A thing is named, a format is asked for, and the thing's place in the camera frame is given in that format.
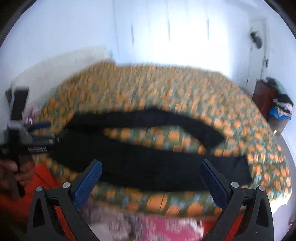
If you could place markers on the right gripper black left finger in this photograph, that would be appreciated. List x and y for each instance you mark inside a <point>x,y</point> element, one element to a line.
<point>44,223</point>

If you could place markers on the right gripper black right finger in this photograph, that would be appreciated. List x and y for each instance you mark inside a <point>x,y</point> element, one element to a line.
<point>257,220</point>

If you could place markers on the black pants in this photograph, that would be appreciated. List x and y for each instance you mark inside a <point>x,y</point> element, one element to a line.
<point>144,168</point>

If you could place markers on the left hand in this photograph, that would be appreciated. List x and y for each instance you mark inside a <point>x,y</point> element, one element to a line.
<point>24,175</point>

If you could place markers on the patterned pink rug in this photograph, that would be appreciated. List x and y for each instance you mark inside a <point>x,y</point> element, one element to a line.
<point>111,223</point>

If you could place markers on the orange floral bed comforter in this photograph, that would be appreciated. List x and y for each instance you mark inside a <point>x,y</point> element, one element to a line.
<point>203,95</point>

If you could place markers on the pile of clothes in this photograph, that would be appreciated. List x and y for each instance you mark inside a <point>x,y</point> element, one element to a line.
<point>282,107</point>

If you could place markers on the dark red wooden dresser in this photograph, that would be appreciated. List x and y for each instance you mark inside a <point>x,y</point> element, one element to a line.
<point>263,97</point>

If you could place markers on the white door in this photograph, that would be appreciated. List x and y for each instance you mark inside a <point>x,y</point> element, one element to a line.
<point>258,58</point>

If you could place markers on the black object on door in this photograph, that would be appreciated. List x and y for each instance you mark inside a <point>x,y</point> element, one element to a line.
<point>257,40</point>

